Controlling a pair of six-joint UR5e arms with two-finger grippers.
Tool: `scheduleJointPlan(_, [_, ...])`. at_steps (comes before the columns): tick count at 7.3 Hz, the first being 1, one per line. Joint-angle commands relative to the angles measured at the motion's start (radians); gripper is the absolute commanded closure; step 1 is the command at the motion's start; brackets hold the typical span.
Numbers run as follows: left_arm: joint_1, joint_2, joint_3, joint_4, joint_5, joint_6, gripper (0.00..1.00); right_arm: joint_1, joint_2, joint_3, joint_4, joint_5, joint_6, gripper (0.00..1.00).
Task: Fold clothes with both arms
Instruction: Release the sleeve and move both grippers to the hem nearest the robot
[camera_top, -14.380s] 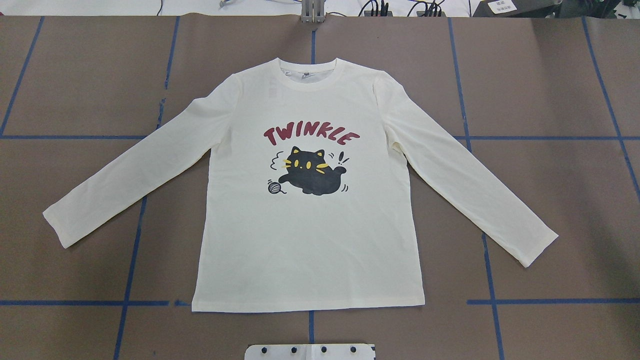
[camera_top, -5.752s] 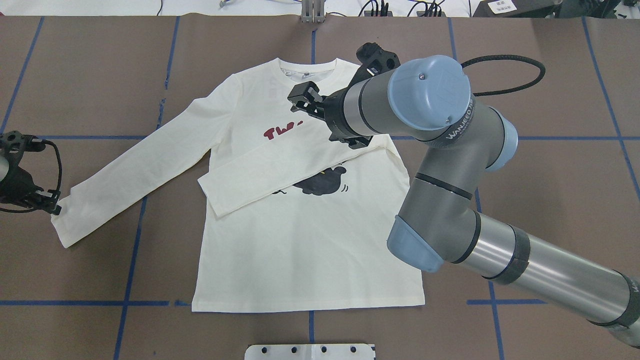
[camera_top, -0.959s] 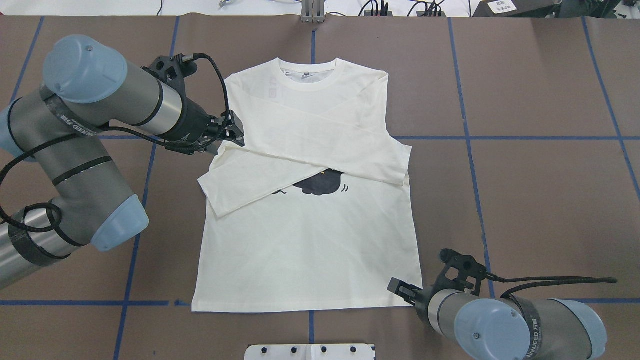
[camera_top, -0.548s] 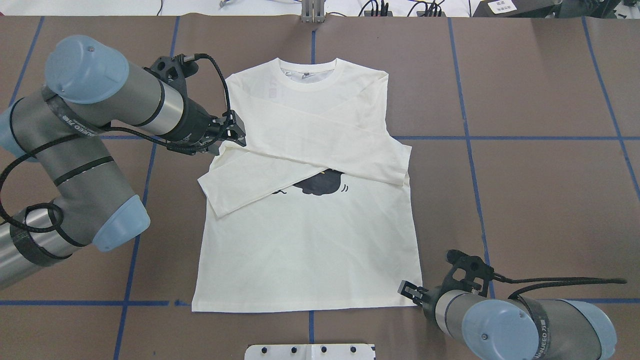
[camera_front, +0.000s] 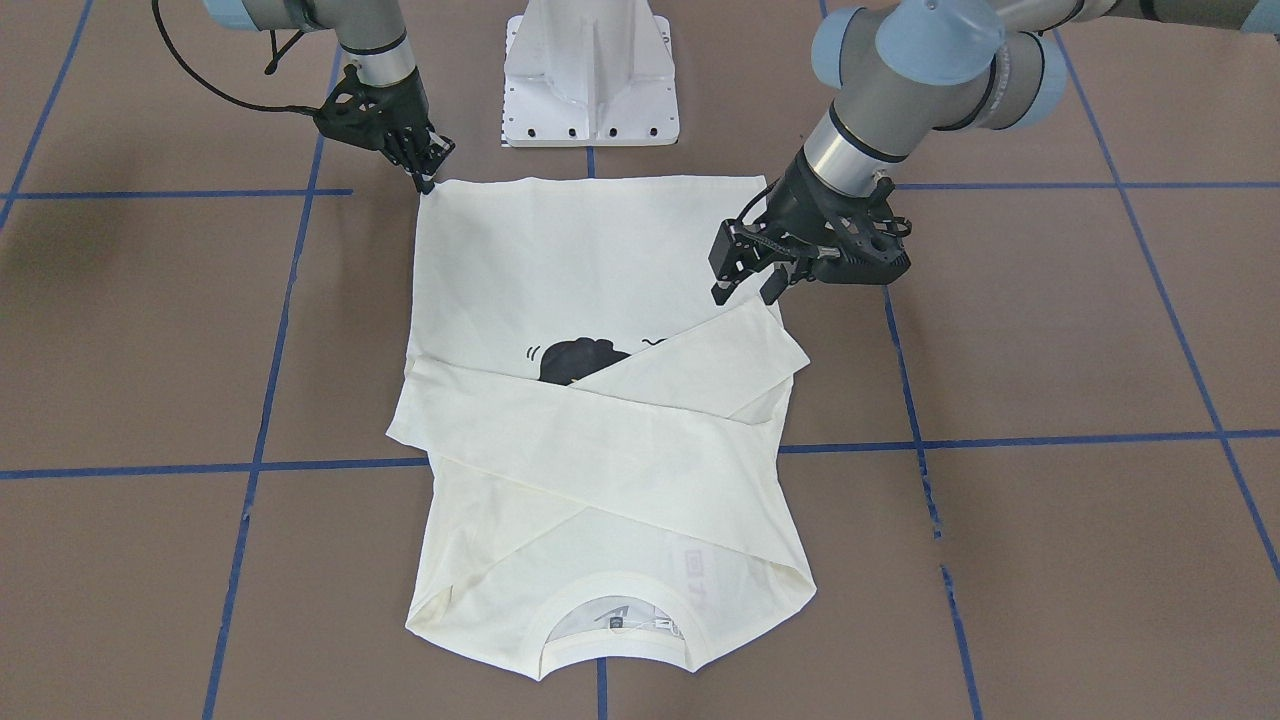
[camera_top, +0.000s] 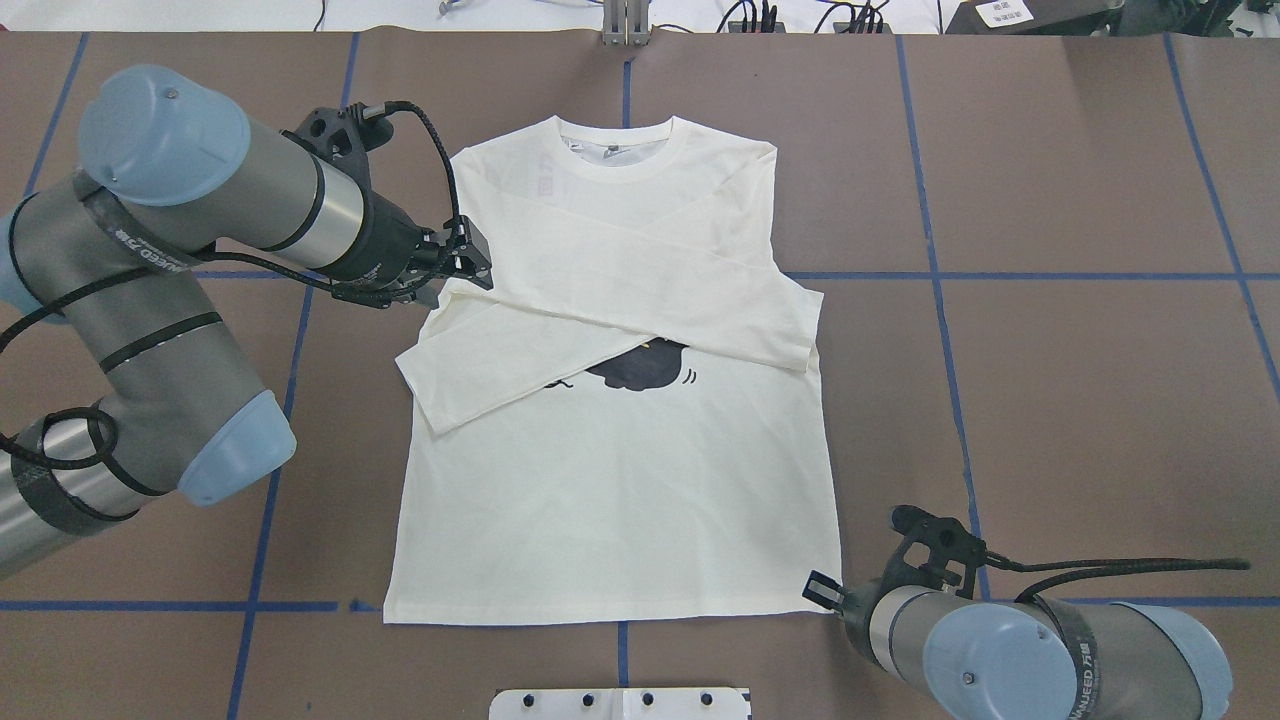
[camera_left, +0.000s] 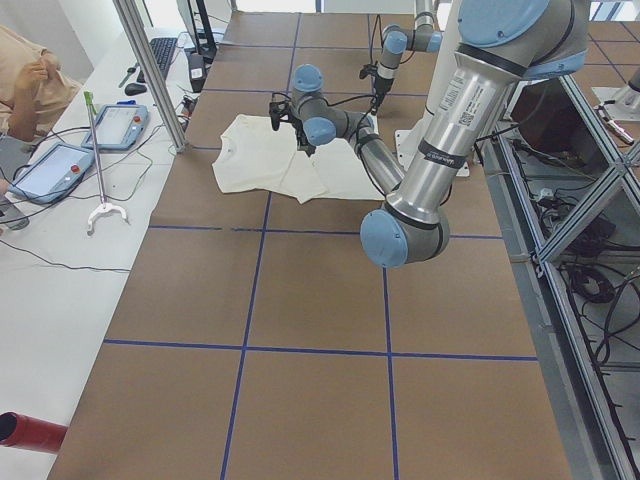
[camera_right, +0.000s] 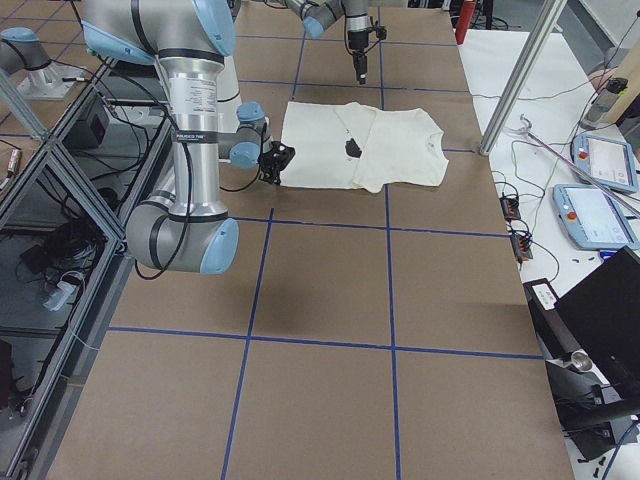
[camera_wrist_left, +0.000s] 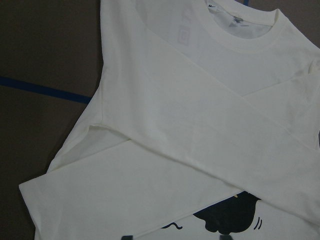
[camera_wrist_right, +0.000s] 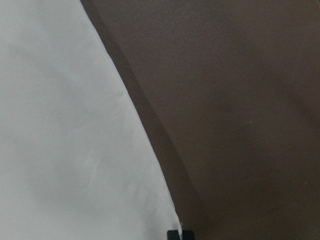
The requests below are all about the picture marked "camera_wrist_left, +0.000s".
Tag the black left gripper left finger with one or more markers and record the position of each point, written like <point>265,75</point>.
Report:
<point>127,237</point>

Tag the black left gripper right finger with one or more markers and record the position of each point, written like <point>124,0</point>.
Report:
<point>225,237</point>

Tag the cream long-sleeve Twinkle shirt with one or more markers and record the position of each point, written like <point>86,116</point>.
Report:
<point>205,122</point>

